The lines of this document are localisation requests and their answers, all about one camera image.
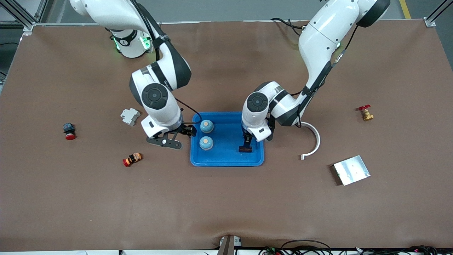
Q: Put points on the silver metal plate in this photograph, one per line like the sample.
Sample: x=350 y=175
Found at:
x=351 y=170

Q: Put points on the red mushroom button black body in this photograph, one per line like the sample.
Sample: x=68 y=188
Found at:
x=68 y=129

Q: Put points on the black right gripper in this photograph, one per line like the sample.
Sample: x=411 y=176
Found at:
x=185 y=130

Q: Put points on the red emergency stop yellow collar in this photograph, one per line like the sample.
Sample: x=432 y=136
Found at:
x=132 y=159

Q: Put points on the dark brown capacitor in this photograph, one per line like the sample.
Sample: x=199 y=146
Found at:
x=246 y=150

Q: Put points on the white circuit breaker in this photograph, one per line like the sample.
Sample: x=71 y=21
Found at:
x=130 y=117

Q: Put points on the blue plastic tray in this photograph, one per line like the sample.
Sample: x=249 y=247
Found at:
x=226 y=156

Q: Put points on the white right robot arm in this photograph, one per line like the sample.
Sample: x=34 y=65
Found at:
x=166 y=113

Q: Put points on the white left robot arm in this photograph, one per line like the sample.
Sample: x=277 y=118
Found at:
x=318 y=39

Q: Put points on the blue bell with beige button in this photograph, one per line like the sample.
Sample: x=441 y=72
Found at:
x=206 y=143
x=207 y=126

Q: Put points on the white curved plastic bracket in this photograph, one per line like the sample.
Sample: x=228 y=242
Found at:
x=317 y=140

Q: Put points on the aluminium frame profile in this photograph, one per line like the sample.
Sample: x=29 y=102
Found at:
x=430 y=22
x=40 y=10

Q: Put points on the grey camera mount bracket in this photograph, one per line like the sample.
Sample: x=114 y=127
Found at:
x=229 y=245

